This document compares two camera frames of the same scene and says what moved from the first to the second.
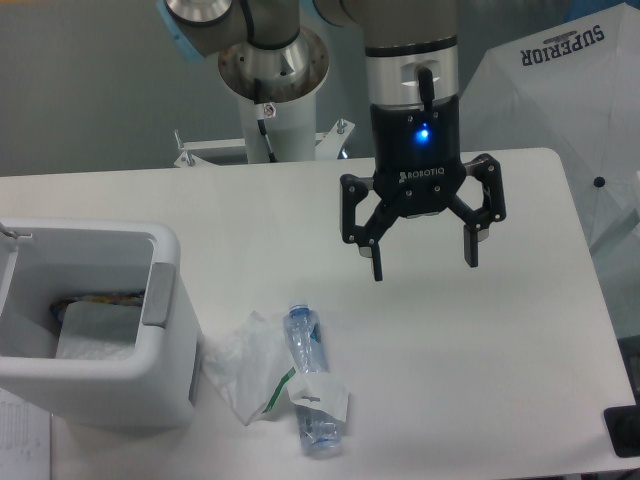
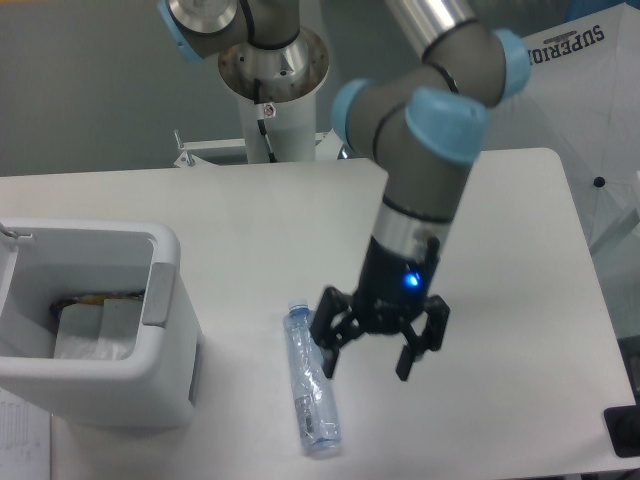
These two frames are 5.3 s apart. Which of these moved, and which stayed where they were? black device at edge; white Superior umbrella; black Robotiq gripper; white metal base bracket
Moved: black Robotiq gripper
Stayed: black device at edge; white metal base bracket; white Superior umbrella
